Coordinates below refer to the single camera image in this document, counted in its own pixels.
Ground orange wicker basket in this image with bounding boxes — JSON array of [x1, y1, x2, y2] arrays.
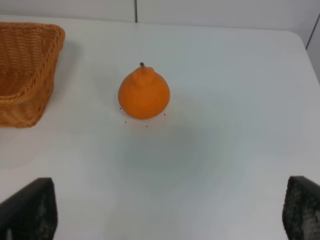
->
[[0, 22, 65, 128]]

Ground orange with stem knob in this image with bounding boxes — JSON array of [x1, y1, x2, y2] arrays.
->
[[118, 62, 171, 120]]

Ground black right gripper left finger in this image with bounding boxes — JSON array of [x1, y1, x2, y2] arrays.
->
[[0, 177, 58, 240]]

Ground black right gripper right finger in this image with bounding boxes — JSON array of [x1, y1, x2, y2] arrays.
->
[[282, 176, 320, 240]]

